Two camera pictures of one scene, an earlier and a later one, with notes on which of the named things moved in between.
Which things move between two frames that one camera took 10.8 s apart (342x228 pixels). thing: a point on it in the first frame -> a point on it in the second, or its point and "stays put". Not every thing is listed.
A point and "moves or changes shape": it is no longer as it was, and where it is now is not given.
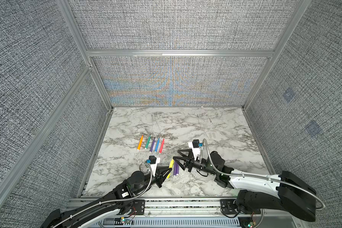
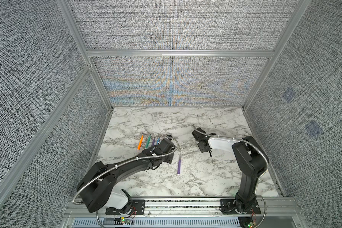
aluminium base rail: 162,207 stays put
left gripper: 158,177 -> 169,157
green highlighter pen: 147,142 stays put
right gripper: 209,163 -> 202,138
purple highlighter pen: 176,168 moves or changes shape
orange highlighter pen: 140,142 stays put
